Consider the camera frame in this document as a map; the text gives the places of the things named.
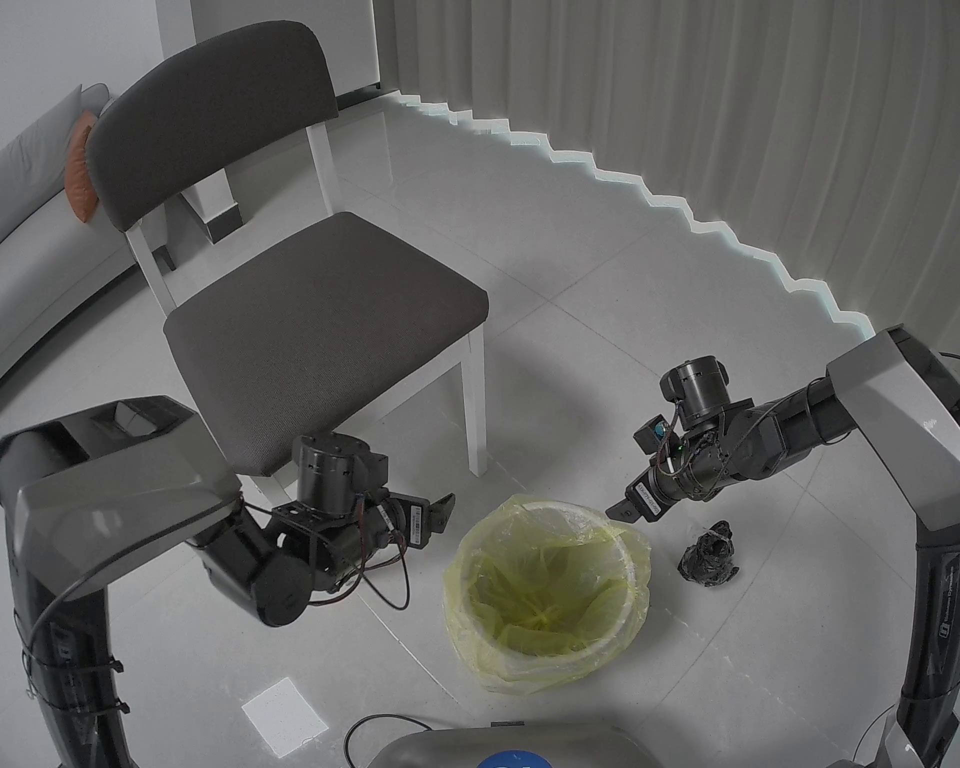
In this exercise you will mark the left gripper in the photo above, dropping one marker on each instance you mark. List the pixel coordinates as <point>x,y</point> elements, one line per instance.
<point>397,521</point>

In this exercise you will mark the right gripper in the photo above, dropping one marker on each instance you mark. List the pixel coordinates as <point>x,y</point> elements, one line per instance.
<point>675,484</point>

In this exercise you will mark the yellow plastic bag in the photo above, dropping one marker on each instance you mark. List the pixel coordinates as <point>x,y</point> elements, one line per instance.
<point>540,607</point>

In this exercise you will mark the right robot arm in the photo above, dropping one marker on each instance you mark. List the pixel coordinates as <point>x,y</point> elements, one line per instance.
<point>885,420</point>

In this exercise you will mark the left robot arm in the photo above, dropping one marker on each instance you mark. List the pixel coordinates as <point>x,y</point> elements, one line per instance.
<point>112,510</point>

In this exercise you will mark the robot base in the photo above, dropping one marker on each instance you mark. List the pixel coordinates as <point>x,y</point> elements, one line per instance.
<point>450,754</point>

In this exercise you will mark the crumpled black plastic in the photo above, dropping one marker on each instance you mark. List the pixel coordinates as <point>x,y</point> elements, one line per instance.
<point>709,562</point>

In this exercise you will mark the white trash bin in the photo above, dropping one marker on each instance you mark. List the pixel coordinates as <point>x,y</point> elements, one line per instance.
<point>480,652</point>

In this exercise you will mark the grey white-legged chair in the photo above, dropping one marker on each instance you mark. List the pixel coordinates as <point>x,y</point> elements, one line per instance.
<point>322,322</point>

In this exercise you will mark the beige curtain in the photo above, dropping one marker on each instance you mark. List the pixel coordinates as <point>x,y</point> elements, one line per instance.
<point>675,112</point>

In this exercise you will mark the pale grey sofa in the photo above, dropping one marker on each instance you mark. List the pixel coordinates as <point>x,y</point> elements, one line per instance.
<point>45,285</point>

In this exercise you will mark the orange cushion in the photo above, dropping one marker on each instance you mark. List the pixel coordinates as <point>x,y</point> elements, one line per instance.
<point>80,172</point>

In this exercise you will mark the grey cushion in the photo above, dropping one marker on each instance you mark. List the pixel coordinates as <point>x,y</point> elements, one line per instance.
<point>37,165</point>

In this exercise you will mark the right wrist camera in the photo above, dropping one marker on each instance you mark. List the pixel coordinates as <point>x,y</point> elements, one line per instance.
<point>652,435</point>

